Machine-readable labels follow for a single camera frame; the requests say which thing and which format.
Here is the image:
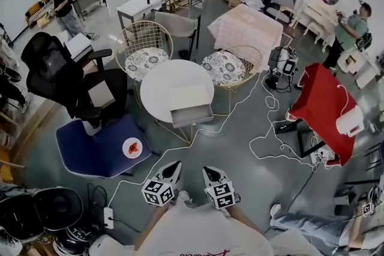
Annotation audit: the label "grey upholstered chair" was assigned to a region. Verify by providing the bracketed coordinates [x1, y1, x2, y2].
[153, 11, 201, 59]

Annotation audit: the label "beige flat box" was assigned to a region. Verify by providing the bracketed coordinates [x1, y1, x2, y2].
[86, 80, 116, 109]

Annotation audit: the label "person's white shirt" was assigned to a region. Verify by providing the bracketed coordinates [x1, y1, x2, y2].
[89, 199, 313, 256]

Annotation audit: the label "person's left shoe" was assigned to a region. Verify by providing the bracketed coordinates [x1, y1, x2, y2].
[176, 190, 193, 206]

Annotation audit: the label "white round table gold legs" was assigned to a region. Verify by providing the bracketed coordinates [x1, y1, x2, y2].
[140, 59, 215, 146]

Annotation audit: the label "striped cushion bench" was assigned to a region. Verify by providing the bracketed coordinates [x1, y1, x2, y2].
[25, 0, 56, 29]

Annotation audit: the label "white flat box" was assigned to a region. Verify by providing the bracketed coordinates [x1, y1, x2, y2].
[64, 33, 94, 63]

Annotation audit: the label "white power strip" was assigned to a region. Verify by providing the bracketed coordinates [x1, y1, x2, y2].
[103, 207, 115, 230]
[311, 150, 328, 164]

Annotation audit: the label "pink checked cloth table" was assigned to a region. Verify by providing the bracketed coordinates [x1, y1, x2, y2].
[207, 4, 284, 71]

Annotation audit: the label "white plate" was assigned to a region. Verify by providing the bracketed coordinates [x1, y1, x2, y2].
[122, 137, 143, 159]

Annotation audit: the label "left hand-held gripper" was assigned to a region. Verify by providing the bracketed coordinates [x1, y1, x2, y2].
[141, 161, 183, 207]

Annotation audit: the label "white electric kettle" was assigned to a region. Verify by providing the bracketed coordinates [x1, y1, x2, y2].
[335, 106, 365, 138]

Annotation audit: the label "red table with black legs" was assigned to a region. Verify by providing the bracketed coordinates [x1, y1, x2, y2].
[275, 62, 365, 167]

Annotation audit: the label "white device with black screen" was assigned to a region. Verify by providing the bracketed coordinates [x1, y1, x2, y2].
[265, 46, 299, 92]

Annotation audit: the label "white cloth pile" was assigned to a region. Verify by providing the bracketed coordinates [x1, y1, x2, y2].
[239, 0, 266, 11]

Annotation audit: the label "white desk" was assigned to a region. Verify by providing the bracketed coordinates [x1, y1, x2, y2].
[116, 0, 169, 30]

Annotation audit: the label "black open round case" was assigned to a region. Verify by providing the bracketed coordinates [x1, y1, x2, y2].
[0, 187, 84, 242]

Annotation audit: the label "person's right forearm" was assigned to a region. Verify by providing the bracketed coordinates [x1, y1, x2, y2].
[223, 206, 266, 239]

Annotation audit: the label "white side cabinet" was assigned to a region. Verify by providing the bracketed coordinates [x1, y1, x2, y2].
[335, 49, 384, 91]

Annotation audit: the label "gold wire chair floral cushion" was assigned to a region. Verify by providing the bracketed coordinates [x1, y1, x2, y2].
[201, 44, 263, 116]
[115, 20, 175, 109]

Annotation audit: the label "white dressing table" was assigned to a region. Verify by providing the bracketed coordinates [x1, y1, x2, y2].
[295, 0, 341, 53]

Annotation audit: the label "blue padded chair white trim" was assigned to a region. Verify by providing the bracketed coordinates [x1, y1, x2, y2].
[55, 113, 153, 180]

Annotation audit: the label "person's left forearm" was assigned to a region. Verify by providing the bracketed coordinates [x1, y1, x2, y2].
[133, 203, 170, 252]

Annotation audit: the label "grey chair wooden arms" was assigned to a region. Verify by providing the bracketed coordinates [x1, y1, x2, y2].
[263, 0, 296, 40]

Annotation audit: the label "white kettle base cable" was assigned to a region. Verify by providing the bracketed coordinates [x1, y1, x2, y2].
[336, 84, 351, 113]

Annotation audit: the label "black cable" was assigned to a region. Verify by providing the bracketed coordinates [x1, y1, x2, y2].
[112, 216, 142, 233]

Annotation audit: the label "black mesh headrest office chair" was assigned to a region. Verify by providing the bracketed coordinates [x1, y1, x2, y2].
[20, 32, 128, 129]

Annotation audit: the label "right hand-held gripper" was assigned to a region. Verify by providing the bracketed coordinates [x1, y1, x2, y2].
[202, 167, 241, 210]

